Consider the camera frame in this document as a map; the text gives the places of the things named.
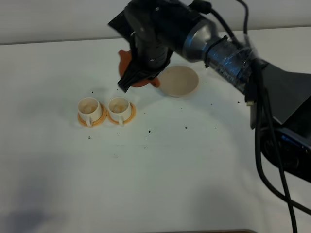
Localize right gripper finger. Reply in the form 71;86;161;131
118;61;158;92

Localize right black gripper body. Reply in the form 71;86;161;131
108;11;172;74

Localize brown clay teapot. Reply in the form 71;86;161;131
118;50;160;88

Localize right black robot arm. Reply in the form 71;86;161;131
109;0;311;181

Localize beige round teapot saucer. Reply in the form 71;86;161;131
158;66;199;98

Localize right orange saucer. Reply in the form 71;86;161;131
107;103;137;125

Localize orange saucer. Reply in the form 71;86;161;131
107;103;137;125
77;103;107;128

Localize right white teacup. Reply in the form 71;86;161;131
107;97;132;126

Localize white teacup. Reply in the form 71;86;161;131
78;97;103;127
107;97;132;126

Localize left white teacup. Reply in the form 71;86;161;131
78;97;103;127

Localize left orange saucer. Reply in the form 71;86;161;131
77;103;107;128

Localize right black arm cables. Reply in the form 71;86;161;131
194;0;311;233

